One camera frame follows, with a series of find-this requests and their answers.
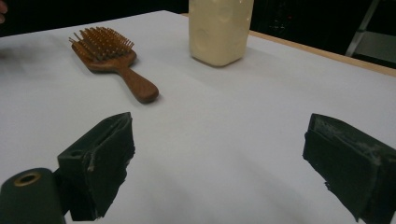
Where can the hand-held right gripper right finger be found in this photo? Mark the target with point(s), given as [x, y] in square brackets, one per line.
[351, 168]

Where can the wooden hairbrush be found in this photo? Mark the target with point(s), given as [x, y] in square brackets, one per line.
[137, 84]

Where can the white metal stand frame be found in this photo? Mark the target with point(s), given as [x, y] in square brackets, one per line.
[373, 43]

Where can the white table cover sheet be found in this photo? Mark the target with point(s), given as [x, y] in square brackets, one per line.
[218, 124]

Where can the cream square container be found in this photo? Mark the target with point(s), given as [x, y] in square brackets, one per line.
[218, 34]

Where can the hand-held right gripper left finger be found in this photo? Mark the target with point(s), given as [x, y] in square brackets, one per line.
[102, 161]

